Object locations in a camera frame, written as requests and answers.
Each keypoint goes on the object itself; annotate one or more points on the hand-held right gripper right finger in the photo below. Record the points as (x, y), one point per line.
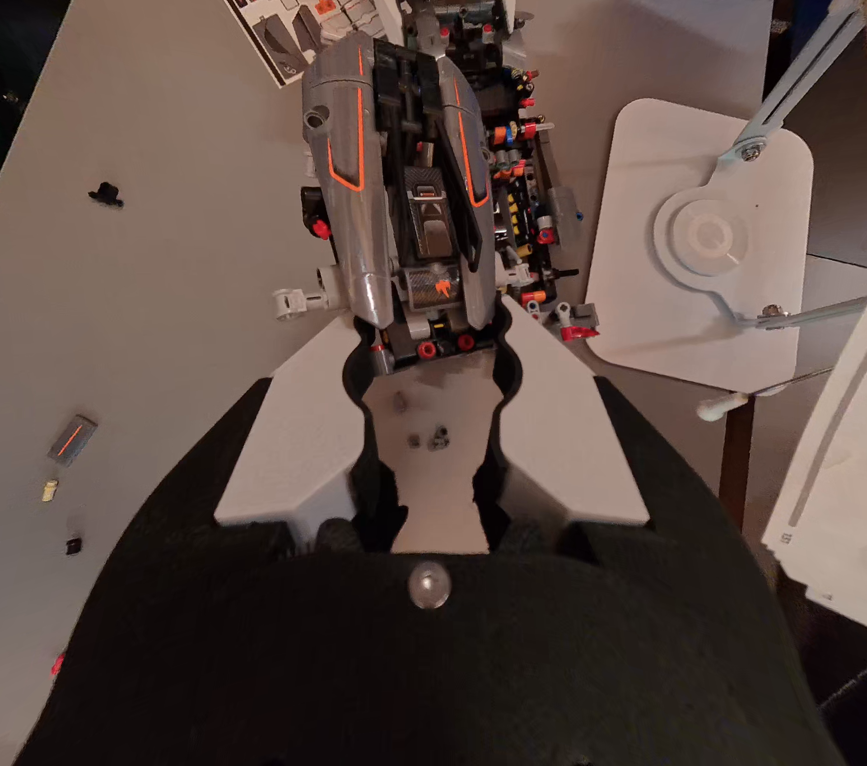
(569, 441)

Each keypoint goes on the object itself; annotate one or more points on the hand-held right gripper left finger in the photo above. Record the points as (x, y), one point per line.
(298, 448)

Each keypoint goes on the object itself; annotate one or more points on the grey orange lego car model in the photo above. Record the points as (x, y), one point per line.
(345, 170)

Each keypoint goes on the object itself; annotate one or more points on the small black lego piece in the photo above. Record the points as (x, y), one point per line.
(74, 545)

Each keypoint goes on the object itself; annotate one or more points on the tan lego pin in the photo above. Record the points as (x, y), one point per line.
(49, 490)

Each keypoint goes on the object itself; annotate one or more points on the lego instruction booklet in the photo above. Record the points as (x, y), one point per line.
(833, 509)

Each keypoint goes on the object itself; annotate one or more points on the dark grey curved lego piece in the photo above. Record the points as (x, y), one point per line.
(105, 195)

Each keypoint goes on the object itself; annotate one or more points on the red lego pin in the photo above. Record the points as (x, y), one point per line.
(57, 664)

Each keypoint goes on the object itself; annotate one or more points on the white book stand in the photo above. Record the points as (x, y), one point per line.
(630, 319)

